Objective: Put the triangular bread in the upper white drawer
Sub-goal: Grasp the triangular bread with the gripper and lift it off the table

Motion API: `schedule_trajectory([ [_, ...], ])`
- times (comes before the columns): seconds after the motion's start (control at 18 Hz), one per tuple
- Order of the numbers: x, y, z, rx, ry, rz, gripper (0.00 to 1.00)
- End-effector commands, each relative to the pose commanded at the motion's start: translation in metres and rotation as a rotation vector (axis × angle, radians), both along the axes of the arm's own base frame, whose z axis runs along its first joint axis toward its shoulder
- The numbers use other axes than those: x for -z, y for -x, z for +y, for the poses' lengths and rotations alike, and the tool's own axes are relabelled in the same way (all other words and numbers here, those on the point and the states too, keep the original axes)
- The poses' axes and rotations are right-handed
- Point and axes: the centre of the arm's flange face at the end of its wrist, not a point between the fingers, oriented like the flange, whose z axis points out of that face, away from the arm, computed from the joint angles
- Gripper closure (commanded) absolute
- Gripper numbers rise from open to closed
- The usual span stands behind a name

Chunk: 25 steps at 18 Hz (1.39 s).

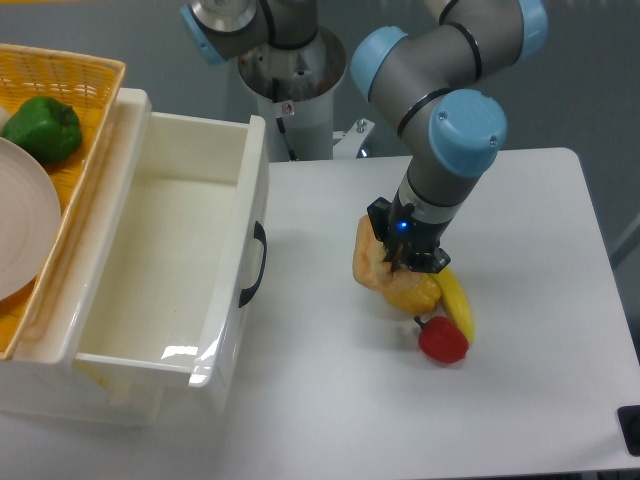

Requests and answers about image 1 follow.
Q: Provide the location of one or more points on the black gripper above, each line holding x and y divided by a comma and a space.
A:
410, 229

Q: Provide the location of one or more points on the triangle bread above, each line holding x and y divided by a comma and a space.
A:
369, 267

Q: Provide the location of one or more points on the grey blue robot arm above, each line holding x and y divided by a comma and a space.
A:
424, 88

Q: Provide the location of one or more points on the white upper drawer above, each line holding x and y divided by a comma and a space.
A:
166, 307

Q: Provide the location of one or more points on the white drawer cabinet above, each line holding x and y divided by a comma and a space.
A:
44, 377

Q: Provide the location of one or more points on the yellow bell pepper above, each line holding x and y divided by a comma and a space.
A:
419, 299

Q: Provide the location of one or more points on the yellow banana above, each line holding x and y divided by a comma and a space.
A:
455, 302

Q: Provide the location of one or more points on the red bell pepper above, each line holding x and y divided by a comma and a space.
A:
441, 340

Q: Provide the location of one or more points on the black object at table edge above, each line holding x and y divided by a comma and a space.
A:
629, 420

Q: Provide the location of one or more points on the yellow woven basket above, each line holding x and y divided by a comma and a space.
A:
63, 100

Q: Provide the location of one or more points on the green bell pepper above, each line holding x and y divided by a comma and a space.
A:
47, 129

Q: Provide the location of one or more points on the beige plate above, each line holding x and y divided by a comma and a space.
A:
30, 218

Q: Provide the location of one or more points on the white table bracket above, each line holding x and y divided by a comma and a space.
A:
353, 143

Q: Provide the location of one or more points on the black drawer handle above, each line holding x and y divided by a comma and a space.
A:
255, 258

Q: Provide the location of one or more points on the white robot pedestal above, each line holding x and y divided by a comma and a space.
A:
294, 92

